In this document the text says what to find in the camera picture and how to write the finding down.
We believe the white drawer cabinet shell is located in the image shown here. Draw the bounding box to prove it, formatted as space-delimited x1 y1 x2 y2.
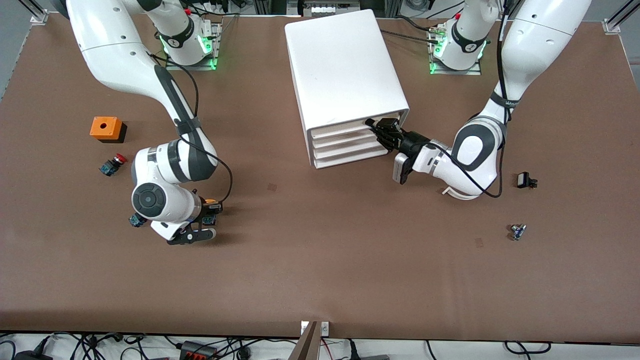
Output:
284 9 411 170

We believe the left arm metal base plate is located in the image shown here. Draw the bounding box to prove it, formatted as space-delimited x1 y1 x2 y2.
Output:
428 25 484 76

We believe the black power strip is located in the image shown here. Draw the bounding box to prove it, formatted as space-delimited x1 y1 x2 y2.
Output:
179 340 218 360

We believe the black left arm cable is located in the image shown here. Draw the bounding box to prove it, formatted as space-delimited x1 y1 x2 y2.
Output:
434 0 517 200

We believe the white plastic drawer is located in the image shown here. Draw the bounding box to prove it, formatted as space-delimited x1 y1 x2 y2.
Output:
313 137 393 157
310 117 376 137
315 145 393 167
312 128 387 147

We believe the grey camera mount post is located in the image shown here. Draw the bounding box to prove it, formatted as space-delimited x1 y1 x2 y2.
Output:
288 321 321 360

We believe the black tangled floor cable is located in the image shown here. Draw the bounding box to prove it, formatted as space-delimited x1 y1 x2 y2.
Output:
0 332 177 360

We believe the black looped floor cable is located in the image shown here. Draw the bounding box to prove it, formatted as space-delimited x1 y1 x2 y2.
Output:
503 340 552 356

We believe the black right camera mount bracket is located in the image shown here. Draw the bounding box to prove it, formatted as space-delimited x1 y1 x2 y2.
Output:
167 225 204 246

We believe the white curved plastic strip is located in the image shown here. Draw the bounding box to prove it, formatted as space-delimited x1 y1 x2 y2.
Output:
442 185 482 201

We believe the black base power cable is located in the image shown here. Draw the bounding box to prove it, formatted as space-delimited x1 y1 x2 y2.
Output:
381 15 442 47

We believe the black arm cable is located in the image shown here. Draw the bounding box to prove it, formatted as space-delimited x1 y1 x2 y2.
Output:
149 50 235 204
434 0 517 200

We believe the red push button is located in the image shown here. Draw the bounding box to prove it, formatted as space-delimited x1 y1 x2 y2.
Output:
98 153 129 177

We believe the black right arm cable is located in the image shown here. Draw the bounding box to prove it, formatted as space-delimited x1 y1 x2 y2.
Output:
149 50 235 204

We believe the yellow push button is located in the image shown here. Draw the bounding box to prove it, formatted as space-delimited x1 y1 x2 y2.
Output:
204 199 222 225

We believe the orange button enclosure box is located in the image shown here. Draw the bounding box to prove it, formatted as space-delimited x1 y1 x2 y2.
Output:
89 116 128 144

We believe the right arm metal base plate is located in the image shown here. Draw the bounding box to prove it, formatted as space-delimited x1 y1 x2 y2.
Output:
164 20 222 72

